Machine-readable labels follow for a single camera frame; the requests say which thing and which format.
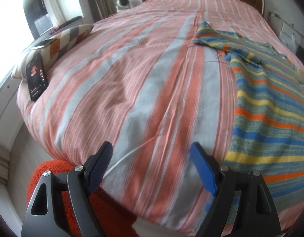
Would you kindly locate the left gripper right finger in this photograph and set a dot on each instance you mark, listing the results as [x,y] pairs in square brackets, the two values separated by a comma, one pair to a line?
[245,194]

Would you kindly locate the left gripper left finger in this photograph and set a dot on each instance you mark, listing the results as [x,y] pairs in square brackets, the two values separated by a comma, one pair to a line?
[46,213]

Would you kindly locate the striped knit sweater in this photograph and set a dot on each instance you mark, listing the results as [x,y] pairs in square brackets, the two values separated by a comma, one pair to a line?
[268,130]

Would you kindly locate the orange fluffy sleeve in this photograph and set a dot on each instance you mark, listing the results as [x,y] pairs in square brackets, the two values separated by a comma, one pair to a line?
[115,220]

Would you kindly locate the white window side cabinet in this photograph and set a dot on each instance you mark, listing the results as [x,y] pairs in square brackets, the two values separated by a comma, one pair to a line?
[10,116]

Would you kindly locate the black smartphone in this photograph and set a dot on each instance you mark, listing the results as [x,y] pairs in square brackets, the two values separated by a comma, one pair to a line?
[36,78]

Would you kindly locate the pink striped bed cover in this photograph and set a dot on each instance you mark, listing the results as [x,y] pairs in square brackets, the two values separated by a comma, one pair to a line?
[139,82]

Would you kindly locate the silver smartphone on pillow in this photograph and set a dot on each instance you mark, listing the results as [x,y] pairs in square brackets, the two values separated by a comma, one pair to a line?
[42,44]

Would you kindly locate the striped chevron pillow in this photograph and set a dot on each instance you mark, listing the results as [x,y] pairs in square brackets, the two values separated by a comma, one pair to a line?
[61,44]

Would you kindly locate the white plastic bag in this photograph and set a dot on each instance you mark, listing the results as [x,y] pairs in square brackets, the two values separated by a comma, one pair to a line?
[288,41]

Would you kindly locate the white desk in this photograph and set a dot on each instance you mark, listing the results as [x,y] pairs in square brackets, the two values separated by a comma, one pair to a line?
[278,24]

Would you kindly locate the white round fan heater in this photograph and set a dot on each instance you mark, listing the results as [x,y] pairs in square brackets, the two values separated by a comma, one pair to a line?
[122,5]

